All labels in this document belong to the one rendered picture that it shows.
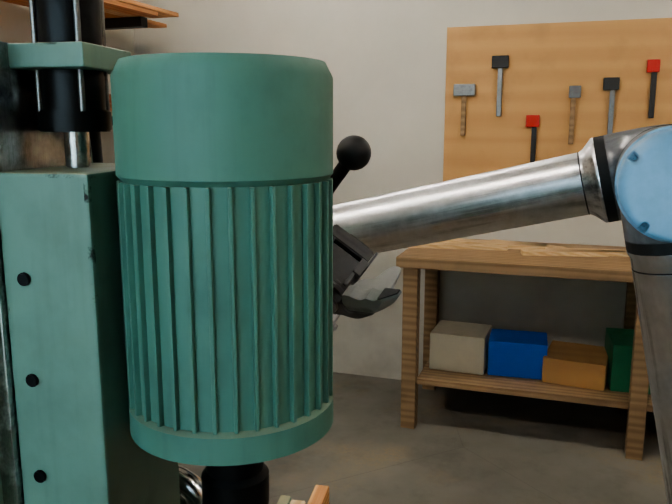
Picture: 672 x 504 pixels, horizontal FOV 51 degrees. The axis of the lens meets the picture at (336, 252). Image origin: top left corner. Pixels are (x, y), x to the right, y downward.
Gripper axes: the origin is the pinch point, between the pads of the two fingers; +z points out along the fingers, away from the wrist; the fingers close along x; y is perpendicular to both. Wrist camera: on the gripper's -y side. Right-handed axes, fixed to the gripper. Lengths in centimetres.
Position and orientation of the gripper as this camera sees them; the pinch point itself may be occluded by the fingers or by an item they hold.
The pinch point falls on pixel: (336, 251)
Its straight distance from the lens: 69.7
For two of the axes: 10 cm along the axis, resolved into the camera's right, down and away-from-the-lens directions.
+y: 5.6, -7.1, 4.2
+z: 2.2, -3.6, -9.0
